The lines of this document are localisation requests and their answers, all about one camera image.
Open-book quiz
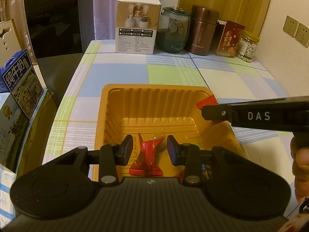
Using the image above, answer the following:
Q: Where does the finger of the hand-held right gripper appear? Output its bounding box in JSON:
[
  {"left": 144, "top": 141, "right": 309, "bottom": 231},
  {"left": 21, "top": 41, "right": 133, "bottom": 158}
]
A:
[{"left": 201, "top": 103, "right": 240, "bottom": 127}]

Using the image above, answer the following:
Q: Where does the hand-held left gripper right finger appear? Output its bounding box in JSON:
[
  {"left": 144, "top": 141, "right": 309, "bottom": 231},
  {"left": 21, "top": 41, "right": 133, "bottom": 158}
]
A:
[{"left": 167, "top": 135, "right": 247, "bottom": 186}]

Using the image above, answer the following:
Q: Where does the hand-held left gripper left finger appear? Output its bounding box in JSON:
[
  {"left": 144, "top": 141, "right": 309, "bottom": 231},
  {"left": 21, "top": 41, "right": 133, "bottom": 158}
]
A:
[{"left": 54, "top": 135, "right": 134, "bottom": 186}]

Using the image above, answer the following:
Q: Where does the large red candy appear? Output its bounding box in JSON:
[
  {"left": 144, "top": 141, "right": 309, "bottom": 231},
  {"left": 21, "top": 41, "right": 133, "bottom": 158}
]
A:
[
  {"left": 128, "top": 133, "right": 165, "bottom": 176},
  {"left": 195, "top": 95, "right": 226, "bottom": 126}
]

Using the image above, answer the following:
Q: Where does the orange plastic tray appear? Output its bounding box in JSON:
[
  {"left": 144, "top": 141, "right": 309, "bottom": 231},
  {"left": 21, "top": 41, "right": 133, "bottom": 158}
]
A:
[{"left": 92, "top": 84, "right": 248, "bottom": 183}]

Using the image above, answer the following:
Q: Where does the person's right hand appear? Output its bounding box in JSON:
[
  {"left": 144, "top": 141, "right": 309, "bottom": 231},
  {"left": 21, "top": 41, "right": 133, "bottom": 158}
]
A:
[{"left": 290, "top": 136, "right": 309, "bottom": 203}]

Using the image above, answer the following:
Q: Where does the checked tablecloth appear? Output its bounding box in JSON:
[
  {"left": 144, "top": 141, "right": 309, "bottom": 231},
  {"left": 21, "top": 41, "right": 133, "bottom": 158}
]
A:
[{"left": 42, "top": 40, "right": 300, "bottom": 219}]

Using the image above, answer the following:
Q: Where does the clear plastic nut jar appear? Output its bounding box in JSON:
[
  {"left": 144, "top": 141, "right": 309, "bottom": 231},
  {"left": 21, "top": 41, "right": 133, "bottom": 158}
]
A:
[{"left": 236, "top": 30, "right": 260, "bottom": 63}]

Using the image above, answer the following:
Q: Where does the red gold printed packet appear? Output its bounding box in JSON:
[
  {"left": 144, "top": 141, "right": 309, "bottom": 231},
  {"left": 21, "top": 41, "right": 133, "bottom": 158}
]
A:
[{"left": 216, "top": 20, "right": 245, "bottom": 58}]

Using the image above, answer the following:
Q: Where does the dark brown box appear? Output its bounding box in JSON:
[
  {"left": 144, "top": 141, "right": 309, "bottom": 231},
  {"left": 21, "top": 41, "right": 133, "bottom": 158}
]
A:
[{"left": 216, "top": 20, "right": 227, "bottom": 54}]

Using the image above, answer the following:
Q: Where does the brown metal canister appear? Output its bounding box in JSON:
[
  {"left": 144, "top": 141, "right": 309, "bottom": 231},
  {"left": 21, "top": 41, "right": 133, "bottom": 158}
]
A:
[{"left": 185, "top": 4, "right": 220, "bottom": 56}]

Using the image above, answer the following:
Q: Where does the glass jar with lid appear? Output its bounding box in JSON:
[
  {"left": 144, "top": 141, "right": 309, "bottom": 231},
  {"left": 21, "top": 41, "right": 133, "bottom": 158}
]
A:
[{"left": 155, "top": 6, "right": 192, "bottom": 53}]

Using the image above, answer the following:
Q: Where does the light blue carton box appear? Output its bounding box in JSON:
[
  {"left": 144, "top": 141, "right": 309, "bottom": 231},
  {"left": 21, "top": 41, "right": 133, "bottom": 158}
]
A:
[{"left": 0, "top": 92, "right": 31, "bottom": 173}]

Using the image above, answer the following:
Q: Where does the white product box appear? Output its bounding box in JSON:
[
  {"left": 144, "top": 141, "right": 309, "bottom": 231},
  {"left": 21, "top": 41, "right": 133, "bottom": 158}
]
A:
[{"left": 115, "top": 0, "right": 162, "bottom": 55}]

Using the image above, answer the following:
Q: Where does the blue milk carton box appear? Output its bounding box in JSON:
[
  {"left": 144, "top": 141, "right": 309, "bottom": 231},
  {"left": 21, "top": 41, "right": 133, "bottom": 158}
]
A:
[{"left": 0, "top": 49, "right": 45, "bottom": 120}]

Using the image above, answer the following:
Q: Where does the white blue patterned cover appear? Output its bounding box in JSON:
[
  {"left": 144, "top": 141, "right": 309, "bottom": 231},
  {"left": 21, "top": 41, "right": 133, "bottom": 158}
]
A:
[{"left": 0, "top": 165, "right": 17, "bottom": 225}]

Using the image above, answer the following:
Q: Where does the black glossy appliance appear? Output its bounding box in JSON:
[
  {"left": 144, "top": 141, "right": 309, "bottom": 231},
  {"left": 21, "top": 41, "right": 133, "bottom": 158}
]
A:
[{"left": 23, "top": 0, "right": 94, "bottom": 107}]

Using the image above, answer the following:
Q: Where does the white chair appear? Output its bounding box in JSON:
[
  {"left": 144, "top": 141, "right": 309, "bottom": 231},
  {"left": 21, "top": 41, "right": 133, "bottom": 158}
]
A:
[{"left": 0, "top": 20, "right": 21, "bottom": 66}]

